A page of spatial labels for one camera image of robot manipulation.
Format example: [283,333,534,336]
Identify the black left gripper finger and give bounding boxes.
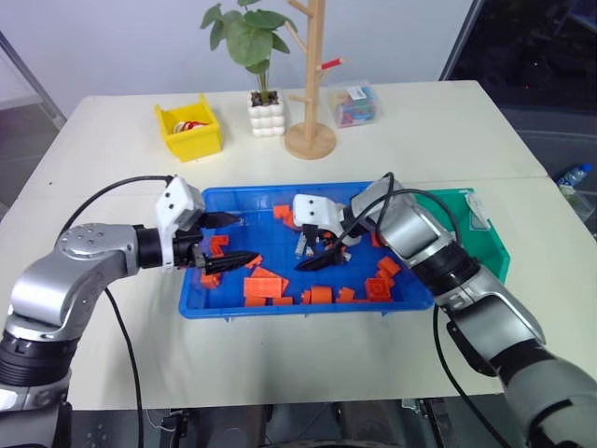
[202,251,260,276]
[200,211,242,231]

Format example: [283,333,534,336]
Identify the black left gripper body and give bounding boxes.
[172,227,207,271]

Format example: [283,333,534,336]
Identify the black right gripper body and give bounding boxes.
[314,229,350,257]

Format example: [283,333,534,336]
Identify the grey battery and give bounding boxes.
[295,231,315,259]
[465,194,492,231]

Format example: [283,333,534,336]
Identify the blue plastic bin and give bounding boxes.
[179,181,437,320]

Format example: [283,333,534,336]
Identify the yellow plastic bin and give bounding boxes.
[154,92,225,164]

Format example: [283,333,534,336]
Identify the green plastic bin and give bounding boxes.
[409,187,512,284]

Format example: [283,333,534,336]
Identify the curved orange block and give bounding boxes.
[299,285,338,306]

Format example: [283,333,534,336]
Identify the large flat orange block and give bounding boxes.
[243,276,289,301]

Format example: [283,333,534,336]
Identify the square orange block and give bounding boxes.
[364,276,396,304]

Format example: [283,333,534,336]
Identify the red and white small parts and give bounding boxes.
[174,118,209,135]

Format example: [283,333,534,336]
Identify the white bubble plant pot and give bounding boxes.
[246,89,287,138]

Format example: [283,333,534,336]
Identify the clear box of coloured pieces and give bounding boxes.
[327,80,387,130]

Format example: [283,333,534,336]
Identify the wooden tree stand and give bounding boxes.
[284,0,349,161]

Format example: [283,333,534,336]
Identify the grey battery in clear wrap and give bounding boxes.
[465,194,492,231]

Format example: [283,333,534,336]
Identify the green leafy plant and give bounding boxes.
[201,0,300,93]

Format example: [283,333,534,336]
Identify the plastic water bottle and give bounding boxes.
[556,162,597,221]

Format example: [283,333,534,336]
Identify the dark glass panel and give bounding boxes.
[439,0,597,197]

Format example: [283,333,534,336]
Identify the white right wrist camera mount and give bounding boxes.
[292,192,361,247]

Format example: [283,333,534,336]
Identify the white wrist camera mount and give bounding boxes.
[292,192,361,247]
[155,175,207,273]

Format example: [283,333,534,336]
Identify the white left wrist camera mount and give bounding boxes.
[155,175,207,273]

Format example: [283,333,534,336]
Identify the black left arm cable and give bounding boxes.
[59,174,176,448]

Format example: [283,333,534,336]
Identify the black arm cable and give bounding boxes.
[59,174,176,448]
[337,172,507,448]

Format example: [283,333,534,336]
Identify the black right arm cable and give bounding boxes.
[337,172,507,448]

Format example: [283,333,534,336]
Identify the grey metal frame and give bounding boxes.
[0,30,68,128]

